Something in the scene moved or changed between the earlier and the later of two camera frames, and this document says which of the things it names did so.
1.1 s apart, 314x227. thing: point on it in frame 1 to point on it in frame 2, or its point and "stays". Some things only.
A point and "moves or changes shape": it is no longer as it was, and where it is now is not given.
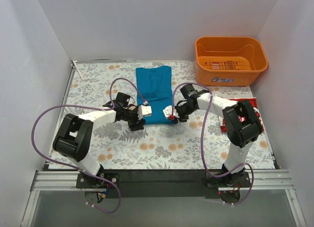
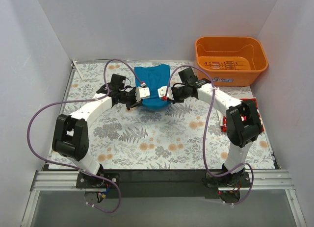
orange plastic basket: (228, 61) stays
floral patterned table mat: (197, 139) stays
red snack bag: (242, 118) stays
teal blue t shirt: (154, 85) moves or changes shape
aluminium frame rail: (261, 180) stays
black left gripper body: (135, 122) to (133, 99)
